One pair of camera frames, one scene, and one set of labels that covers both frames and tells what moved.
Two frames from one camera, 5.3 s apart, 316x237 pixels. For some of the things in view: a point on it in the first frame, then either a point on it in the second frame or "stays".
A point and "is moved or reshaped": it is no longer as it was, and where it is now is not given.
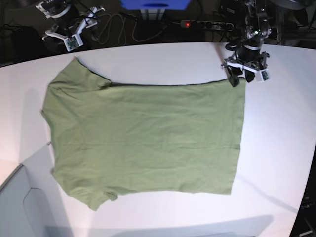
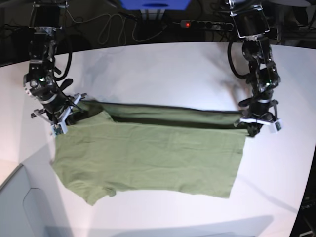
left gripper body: x=87 y=20 -> x=58 y=108
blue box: x=152 y=5 stays
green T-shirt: x=106 y=138 is moved or reshaped
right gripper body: x=252 y=59 -> x=262 y=111
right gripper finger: x=233 y=73 -> x=254 y=128
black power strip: x=207 y=25 stays
